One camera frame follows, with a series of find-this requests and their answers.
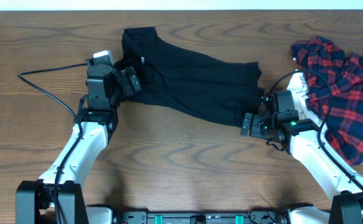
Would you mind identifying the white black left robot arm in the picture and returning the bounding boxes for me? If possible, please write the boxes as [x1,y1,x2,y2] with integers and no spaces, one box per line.
[16,65,141,223]

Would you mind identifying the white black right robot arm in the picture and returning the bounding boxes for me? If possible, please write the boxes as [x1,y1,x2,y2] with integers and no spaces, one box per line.
[241,111,363,223]

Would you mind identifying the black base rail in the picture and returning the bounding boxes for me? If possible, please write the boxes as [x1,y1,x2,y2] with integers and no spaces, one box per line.
[84,203,331,224]

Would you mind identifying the black polo shirt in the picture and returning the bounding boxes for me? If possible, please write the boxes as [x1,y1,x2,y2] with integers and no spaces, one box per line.
[118,27,264,127]

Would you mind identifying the red navy plaid shirt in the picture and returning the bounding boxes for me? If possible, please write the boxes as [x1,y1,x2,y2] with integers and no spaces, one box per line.
[291,37,363,166]

